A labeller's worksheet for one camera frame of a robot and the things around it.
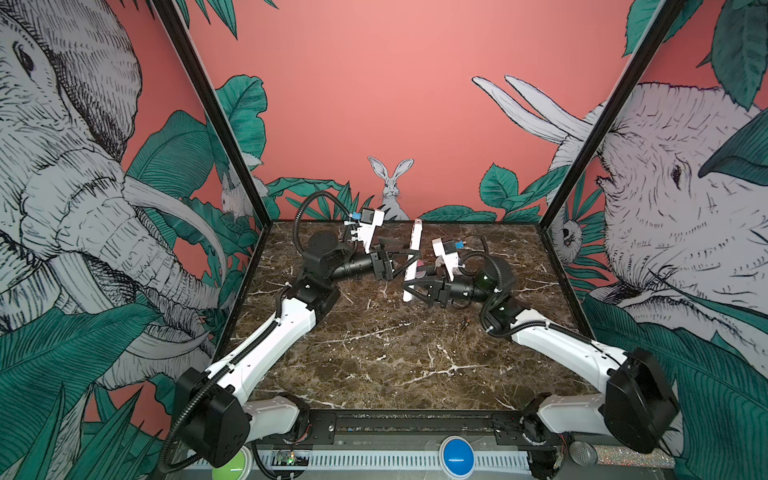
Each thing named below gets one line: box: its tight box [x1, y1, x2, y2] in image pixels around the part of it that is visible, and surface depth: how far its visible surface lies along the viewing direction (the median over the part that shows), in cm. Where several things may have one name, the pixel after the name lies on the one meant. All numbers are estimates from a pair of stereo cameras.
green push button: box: [212, 445, 253, 480], surface depth 68 cm
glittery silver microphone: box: [570, 441, 675, 469], surface depth 69 cm
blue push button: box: [438, 435, 476, 480], surface depth 70 cm
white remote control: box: [403, 218, 423, 302], surface depth 62 cm
